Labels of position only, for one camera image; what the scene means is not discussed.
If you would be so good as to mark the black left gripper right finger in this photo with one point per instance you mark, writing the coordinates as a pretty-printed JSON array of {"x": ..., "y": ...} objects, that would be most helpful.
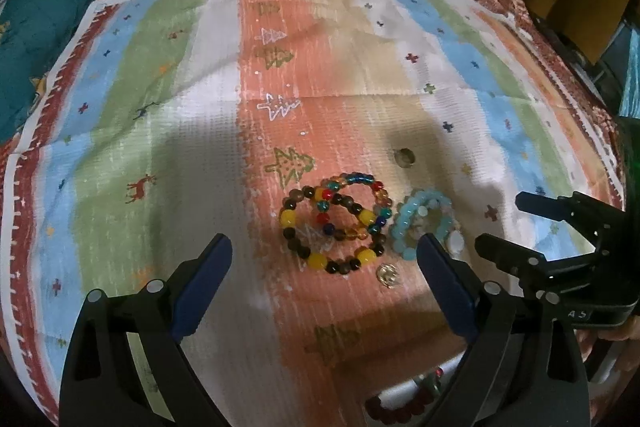
[{"x": 521, "y": 365}]

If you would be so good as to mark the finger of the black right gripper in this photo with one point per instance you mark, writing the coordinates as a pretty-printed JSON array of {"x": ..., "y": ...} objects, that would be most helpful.
[
  {"x": 582, "y": 212},
  {"x": 533, "y": 271}
]

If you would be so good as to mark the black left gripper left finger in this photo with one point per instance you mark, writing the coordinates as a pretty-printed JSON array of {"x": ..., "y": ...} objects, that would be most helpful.
[{"x": 100, "y": 385}]

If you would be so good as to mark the grey jewelry tray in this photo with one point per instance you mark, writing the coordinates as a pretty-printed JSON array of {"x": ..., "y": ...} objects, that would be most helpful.
[{"x": 407, "y": 403}]

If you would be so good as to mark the gold coin pendant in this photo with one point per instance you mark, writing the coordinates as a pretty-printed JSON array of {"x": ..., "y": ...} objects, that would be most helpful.
[{"x": 388, "y": 275}]

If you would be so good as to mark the striped colourful cloth mat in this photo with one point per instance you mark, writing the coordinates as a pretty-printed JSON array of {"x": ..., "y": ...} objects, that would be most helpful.
[{"x": 300, "y": 131}]

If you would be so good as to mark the teal blanket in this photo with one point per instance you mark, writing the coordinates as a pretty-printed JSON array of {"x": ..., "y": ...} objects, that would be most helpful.
[{"x": 33, "y": 34}]

